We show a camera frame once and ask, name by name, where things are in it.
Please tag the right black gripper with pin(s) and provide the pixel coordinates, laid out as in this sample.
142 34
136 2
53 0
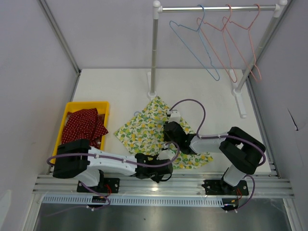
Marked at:
165 137

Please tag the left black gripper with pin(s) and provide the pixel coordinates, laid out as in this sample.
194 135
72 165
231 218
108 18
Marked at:
157 178

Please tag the lemon print skirt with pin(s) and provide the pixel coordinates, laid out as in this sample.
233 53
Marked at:
148 138

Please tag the blue wire hanger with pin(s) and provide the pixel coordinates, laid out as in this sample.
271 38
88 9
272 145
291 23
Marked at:
188 46
139 117

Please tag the red polka dot skirt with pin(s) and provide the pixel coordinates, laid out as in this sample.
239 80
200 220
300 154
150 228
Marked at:
84 124

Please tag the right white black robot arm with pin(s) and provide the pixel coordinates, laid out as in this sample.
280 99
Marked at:
244 152

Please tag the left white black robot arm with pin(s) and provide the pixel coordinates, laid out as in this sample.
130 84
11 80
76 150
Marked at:
87 164

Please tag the yellow plastic tray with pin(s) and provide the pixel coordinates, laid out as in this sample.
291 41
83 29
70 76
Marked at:
102 108

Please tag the clothes rack metal white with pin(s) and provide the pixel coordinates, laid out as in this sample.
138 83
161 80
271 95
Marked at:
277 9

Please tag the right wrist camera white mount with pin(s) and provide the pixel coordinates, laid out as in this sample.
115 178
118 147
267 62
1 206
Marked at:
173 116

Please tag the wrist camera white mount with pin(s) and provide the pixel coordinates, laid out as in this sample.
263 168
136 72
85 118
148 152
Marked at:
173 116
167 154

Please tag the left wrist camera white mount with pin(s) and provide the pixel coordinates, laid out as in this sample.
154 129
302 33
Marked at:
167 154

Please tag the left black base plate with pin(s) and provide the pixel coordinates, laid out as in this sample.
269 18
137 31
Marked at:
107 185

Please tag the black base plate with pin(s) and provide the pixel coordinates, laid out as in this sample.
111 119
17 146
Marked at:
219 187
107 185

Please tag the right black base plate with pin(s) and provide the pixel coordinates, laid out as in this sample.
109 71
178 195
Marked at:
219 187

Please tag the white slotted cable duct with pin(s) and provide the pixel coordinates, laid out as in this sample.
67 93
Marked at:
134 200

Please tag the aluminium mounting rail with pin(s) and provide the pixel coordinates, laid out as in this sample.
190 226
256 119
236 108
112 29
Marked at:
180 185

